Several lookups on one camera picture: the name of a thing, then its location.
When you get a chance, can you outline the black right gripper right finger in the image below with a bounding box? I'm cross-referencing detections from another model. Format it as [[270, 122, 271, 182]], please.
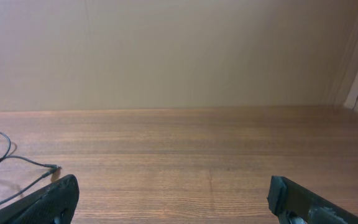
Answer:
[[267, 175, 358, 224]]

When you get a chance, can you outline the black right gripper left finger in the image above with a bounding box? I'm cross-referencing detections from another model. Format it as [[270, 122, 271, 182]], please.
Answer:
[[0, 174, 80, 224]]

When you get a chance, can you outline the black thin cable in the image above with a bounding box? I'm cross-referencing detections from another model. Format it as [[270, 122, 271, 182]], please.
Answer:
[[0, 131, 62, 213]]

